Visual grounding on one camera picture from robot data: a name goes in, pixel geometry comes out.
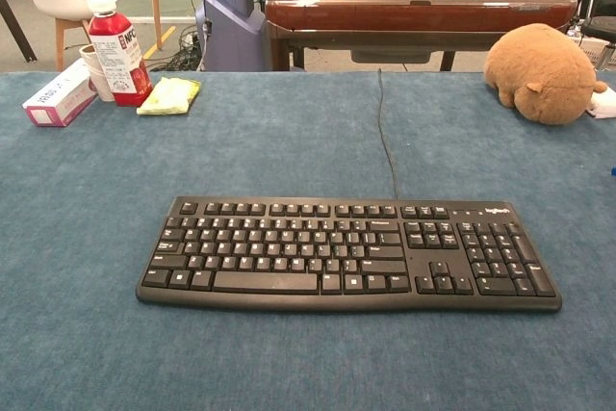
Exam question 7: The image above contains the black computer keyboard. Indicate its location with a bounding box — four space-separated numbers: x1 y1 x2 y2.
135 195 564 314

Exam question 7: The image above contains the blue table cloth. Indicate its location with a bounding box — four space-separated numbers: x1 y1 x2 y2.
0 70 616 411

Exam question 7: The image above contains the yellow cloth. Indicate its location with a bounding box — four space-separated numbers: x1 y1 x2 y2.
136 76 201 116

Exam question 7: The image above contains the brown mahjong table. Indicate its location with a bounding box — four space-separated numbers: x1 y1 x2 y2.
264 0 578 72

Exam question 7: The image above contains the red juice bottle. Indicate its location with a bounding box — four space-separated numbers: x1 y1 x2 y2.
86 0 154 108

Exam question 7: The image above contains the white paper cup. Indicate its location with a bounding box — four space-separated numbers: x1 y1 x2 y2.
78 43 116 103

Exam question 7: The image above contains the brown plush toy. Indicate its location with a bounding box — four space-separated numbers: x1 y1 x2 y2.
483 22 608 126

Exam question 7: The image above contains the pink and white box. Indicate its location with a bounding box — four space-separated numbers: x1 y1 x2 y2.
22 57 99 129

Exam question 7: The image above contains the white crumpled tissue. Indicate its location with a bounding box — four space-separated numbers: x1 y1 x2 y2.
584 90 616 119

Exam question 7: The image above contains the white plastic basket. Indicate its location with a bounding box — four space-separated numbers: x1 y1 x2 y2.
567 28 616 70

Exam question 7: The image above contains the black keyboard cable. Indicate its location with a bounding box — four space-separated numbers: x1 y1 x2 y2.
376 67 400 201

